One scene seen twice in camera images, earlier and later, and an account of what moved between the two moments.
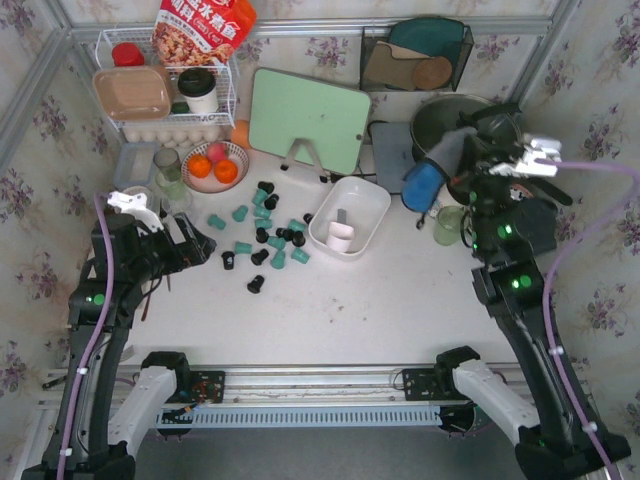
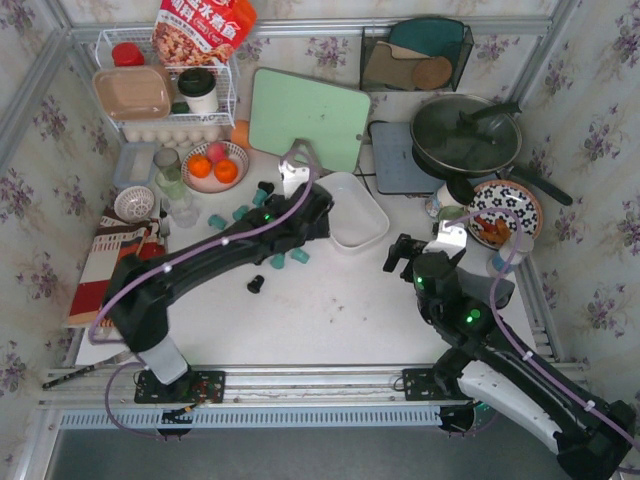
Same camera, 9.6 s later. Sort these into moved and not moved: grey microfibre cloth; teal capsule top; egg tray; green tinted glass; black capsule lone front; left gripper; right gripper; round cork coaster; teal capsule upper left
Moved: right gripper; left gripper; grey microfibre cloth
Not moved: teal capsule upper left; green tinted glass; teal capsule top; round cork coaster; egg tray; black capsule lone front
